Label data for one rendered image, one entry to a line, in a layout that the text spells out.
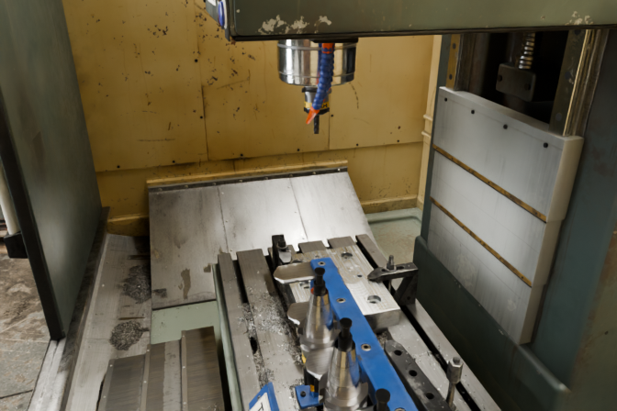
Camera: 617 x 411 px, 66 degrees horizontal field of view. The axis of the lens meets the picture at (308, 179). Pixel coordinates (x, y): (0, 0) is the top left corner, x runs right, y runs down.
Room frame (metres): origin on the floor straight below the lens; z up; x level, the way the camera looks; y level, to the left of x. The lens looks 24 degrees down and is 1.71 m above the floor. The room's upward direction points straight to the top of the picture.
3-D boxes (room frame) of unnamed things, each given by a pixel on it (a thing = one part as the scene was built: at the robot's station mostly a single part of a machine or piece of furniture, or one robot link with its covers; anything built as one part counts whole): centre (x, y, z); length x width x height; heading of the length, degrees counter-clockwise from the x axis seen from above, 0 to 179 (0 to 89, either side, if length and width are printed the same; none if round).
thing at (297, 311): (0.61, 0.00, 1.21); 0.07 x 0.05 x 0.01; 105
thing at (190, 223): (1.62, 0.16, 0.75); 0.89 x 0.67 x 0.26; 105
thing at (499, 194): (1.09, -0.45, 1.16); 0.48 x 0.05 x 0.51; 15
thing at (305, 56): (0.98, -0.02, 1.57); 0.16 x 0.16 x 0.12
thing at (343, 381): (0.45, -0.04, 1.26); 0.04 x 0.04 x 0.07
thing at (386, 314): (1.01, -0.07, 0.97); 0.29 x 0.23 x 0.05; 15
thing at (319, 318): (0.56, -0.02, 1.26); 0.04 x 0.04 x 0.07
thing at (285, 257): (1.14, 0.07, 0.97); 0.13 x 0.03 x 0.15; 15
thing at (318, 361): (0.50, -0.03, 1.21); 0.07 x 0.05 x 0.01; 105
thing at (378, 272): (1.03, -0.22, 0.97); 0.13 x 0.03 x 0.15; 105
